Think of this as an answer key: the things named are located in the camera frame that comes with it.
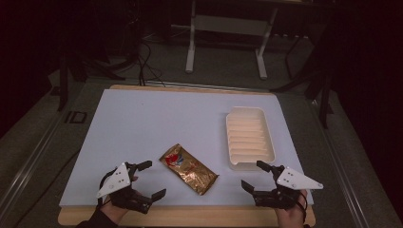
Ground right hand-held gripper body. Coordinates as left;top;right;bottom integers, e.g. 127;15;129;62
253;164;324;211

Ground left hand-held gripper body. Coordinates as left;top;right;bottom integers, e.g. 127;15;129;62
96;161;154;215

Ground white ridged plastic tray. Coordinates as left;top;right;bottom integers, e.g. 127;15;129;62
225;105;277;172

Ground gold foil snack packet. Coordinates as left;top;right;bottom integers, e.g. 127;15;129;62
159;143;220;197

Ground person's left hand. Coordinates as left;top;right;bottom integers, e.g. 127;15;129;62
100;199;131;226

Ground person's right hand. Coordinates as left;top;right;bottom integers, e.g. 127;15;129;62
274;189;309;228

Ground pale blue table mat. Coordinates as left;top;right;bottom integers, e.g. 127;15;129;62
59;88;314;208

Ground black metal stand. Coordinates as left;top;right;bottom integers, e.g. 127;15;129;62
56;47;127;112
270;18;336;130

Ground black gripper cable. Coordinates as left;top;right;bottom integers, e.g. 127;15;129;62
296;189;309;221
95;169;119;210

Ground grey metal floor rail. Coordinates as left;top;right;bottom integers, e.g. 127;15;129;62
0;108;69;217
308;99;372;228

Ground thin black floor cable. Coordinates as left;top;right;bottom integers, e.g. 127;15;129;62
13;150;81;228

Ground black cables on floor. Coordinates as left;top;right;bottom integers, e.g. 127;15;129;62
134;39;166;87

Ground white metal table frame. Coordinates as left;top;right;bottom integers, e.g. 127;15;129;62
184;0;280;81

